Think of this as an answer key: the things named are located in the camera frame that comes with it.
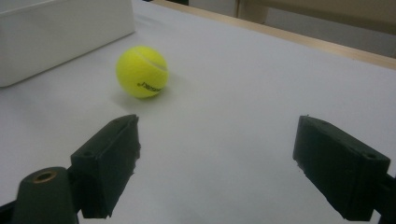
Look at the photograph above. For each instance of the yellow tennis ball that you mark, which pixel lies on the yellow tennis ball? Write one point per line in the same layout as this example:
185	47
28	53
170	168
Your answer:
142	72

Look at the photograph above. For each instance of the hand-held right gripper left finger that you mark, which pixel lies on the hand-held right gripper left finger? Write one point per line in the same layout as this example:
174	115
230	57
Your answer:
102	161

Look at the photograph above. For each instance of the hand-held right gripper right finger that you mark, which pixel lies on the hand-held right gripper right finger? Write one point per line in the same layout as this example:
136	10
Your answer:
339	168

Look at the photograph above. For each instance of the white plastic box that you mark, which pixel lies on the white plastic box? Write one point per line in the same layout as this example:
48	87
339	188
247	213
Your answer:
56	37

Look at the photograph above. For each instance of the white table cover sheet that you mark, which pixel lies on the white table cover sheet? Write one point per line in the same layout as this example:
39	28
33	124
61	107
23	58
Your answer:
224	109

